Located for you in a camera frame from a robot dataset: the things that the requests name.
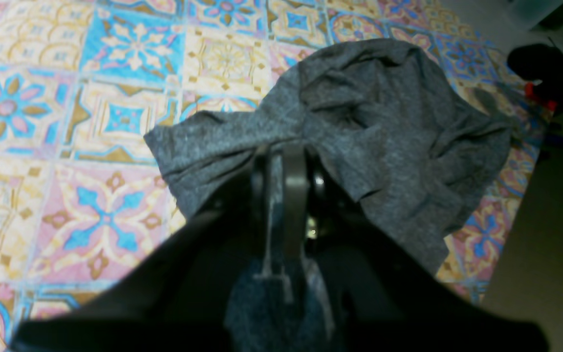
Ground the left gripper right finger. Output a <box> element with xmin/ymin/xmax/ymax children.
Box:
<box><xmin>281</xmin><ymin>146</ymin><xmax>549</xmax><ymax>352</ymax></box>

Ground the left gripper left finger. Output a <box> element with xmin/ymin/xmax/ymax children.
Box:
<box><xmin>10</xmin><ymin>147</ymin><xmax>282</xmax><ymax>352</ymax></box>

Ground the grey t-shirt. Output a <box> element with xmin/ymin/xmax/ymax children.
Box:
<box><xmin>144</xmin><ymin>38</ymin><xmax>512</xmax><ymax>352</ymax></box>

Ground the patterned tile tablecloth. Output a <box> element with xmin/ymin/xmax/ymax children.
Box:
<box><xmin>0</xmin><ymin>0</ymin><xmax>550</xmax><ymax>352</ymax></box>

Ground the red black right clamp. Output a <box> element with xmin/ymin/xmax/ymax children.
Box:
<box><xmin>507</xmin><ymin>43</ymin><xmax>563</xmax><ymax>111</ymax></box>

